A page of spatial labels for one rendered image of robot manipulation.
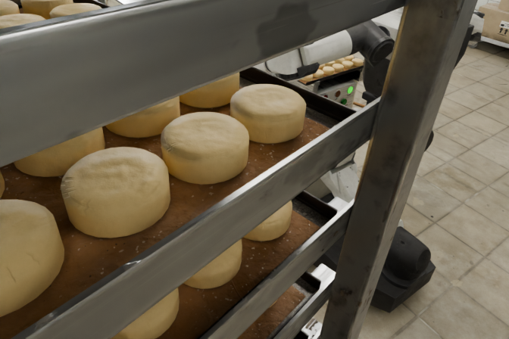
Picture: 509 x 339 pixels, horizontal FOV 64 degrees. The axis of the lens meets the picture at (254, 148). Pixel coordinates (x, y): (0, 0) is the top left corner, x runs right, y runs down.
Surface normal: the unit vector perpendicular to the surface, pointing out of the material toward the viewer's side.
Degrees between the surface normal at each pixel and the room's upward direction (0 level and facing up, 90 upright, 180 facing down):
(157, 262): 90
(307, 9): 90
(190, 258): 90
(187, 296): 0
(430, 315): 0
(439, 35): 90
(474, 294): 0
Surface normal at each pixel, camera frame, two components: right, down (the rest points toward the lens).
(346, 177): 0.37, -0.42
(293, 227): 0.05, -0.82
